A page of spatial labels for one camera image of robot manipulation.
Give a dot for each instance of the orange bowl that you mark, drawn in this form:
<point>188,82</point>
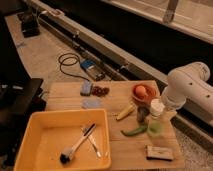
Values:
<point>151,93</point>

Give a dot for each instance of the dark red grape bunch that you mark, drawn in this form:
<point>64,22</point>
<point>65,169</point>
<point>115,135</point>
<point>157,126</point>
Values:
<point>100,91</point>

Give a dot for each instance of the yellow plastic tray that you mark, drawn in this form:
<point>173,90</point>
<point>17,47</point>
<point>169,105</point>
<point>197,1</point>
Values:
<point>50,133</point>

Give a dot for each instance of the wooden board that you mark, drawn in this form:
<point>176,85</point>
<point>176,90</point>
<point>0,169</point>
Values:
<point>127,153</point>

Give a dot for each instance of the black box device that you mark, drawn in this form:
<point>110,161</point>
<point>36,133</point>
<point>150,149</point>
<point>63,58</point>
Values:
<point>29,25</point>

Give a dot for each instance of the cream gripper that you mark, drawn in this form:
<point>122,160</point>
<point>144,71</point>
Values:
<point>168,114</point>

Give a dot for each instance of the clear plastic piece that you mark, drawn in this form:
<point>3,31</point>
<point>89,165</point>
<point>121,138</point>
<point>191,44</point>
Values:
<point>91,103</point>

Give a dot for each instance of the black chair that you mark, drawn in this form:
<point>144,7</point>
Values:
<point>16,106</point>

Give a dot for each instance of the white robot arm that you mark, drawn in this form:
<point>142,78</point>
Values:
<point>189,82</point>

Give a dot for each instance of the blue sponge block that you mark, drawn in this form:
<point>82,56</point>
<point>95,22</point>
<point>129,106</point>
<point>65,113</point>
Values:
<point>86,88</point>

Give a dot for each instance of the black head white brush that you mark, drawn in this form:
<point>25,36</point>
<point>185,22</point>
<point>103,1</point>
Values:
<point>68,153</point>

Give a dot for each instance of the orange egg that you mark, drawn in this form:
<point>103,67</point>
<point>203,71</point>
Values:
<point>140,91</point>

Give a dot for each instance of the dark green can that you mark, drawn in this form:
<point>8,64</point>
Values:
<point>142,113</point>

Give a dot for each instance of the blue grey device box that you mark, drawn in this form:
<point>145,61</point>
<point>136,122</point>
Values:
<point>92,70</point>

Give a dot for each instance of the green chili pepper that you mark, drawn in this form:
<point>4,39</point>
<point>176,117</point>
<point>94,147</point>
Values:
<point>134,132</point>

